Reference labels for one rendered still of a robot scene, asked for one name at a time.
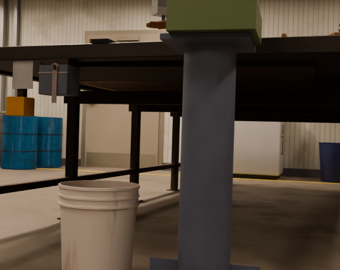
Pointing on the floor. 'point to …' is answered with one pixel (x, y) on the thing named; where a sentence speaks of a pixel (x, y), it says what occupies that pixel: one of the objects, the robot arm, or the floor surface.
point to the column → (206, 149)
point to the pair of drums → (31, 142)
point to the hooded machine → (258, 150)
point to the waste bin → (334, 162)
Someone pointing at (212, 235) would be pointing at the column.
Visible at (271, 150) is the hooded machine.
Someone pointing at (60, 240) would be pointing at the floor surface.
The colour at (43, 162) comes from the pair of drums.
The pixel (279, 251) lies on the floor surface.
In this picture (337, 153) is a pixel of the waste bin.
